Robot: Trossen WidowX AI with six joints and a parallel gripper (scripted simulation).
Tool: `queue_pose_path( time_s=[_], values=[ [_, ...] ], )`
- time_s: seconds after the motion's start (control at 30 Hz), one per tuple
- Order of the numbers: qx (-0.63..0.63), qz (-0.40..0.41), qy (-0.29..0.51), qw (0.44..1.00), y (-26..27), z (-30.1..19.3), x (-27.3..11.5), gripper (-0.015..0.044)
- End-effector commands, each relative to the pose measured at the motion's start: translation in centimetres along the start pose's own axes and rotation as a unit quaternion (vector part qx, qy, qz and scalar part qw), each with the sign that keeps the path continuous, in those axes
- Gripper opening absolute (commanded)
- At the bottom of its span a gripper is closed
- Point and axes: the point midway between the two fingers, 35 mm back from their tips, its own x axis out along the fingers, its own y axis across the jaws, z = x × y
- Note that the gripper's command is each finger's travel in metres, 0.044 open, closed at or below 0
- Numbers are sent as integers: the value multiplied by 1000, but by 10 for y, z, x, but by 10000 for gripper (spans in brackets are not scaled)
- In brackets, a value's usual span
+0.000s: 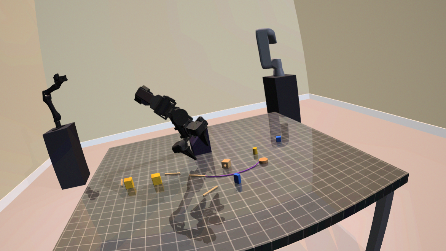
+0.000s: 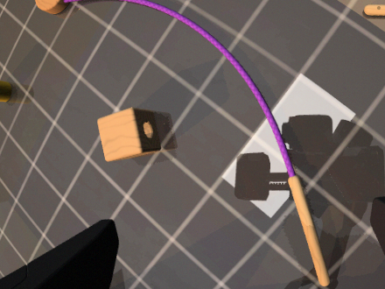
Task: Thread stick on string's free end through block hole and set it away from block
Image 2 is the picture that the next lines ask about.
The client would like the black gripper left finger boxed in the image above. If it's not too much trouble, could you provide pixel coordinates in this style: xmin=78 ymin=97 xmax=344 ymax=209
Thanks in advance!
xmin=0 ymin=219 xmax=119 ymax=289

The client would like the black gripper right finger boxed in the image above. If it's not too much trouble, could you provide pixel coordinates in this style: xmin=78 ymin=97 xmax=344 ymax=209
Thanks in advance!
xmin=370 ymin=197 xmax=385 ymax=254

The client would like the round wooden button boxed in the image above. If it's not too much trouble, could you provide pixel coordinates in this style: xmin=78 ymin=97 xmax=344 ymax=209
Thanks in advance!
xmin=35 ymin=0 xmax=71 ymax=14

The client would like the light wooden square block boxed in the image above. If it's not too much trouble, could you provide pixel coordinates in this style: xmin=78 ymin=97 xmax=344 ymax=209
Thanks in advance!
xmin=97 ymin=107 xmax=161 ymax=161

